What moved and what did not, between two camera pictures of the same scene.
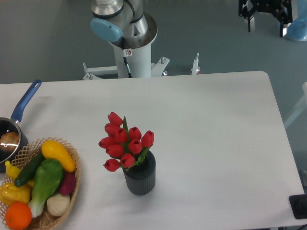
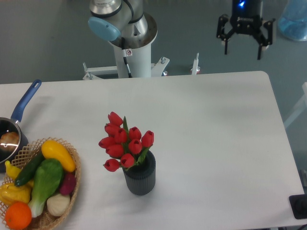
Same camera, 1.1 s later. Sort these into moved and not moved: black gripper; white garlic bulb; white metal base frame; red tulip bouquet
Moved: black gripper
Not moved: white garlic bulb; red tulip bouquet; white metal base frame
